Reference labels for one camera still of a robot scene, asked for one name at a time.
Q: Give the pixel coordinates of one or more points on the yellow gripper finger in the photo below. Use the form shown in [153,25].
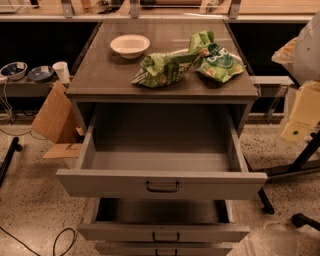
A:
[305,113]

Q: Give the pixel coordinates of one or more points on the grey top drawer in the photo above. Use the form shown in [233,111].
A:
[161,151]

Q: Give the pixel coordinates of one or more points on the grey drawer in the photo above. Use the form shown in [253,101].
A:
[161,151]
[162,221]
[161,249]

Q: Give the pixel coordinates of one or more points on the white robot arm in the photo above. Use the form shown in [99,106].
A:
[301,57]

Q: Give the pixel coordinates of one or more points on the grey drawer cabinet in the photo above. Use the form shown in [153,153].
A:
[104,76]

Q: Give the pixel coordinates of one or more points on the grey middle drawer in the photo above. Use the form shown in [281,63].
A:
[162,221]

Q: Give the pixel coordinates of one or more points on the grey bottom drawer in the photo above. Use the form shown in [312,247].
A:
[161,249]

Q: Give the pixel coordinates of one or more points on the black chair base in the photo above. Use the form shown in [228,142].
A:
[292,191]

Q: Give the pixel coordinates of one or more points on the green chip bag right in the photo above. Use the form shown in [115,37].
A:
[213,61]

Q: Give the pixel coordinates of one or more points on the green chip bag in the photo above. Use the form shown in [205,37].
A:
[163,69]
[213,61]

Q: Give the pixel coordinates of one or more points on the green chip bag left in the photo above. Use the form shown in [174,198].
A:
[163,69]

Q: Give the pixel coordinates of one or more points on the white paper cup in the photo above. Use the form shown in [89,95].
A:
[61,69]

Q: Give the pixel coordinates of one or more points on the brown cardboard box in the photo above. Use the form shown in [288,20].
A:
[57,122]

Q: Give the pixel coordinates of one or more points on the blue white bowl far left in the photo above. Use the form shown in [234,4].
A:
[14,71]

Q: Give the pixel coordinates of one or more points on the black stand leg left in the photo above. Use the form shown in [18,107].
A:
[15,146]

